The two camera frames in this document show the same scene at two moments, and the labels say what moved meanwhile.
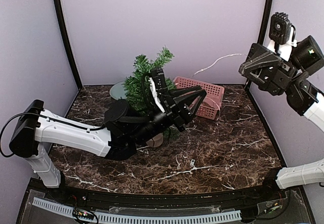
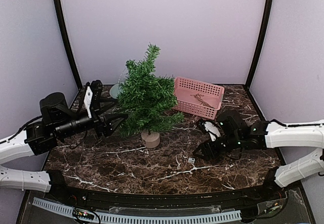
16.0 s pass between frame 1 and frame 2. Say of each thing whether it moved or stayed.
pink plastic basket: stayed
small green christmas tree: moved
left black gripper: moved
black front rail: stayed
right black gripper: moved
